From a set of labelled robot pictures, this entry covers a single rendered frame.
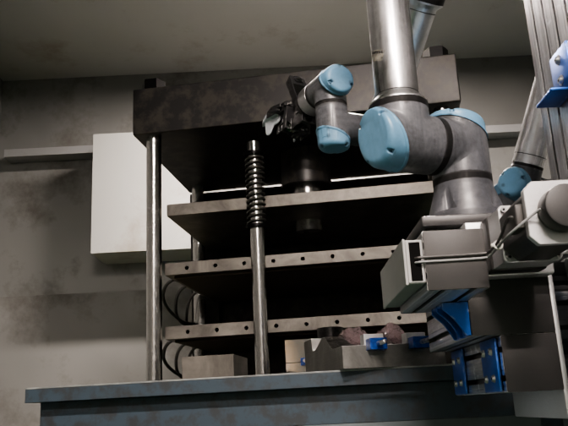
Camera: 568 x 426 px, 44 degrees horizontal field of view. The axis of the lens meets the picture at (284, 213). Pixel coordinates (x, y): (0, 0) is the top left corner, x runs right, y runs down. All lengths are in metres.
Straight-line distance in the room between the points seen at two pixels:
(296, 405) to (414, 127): 0.83
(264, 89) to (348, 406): 1.46
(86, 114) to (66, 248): 1.09
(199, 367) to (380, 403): 0.54
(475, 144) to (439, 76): 1.43
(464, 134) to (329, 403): 0.79
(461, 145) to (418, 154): 0.10
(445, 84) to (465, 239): 1.80
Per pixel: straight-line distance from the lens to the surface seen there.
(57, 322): 5.50
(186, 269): 2.85
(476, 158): 1.42
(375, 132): 1.35
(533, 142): 1.77
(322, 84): 1.65
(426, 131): 1.36
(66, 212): 5.67
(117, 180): 5.21
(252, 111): 2.85
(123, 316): 5.38
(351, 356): 1.76
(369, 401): 1.84
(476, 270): 1.07
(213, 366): 2.05
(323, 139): 1.61
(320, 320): 2.70
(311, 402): 1.85
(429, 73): 2.85
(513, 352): 1.21
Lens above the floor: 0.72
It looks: 15 degrees up
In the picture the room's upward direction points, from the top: 3 degrees counter-clockwise
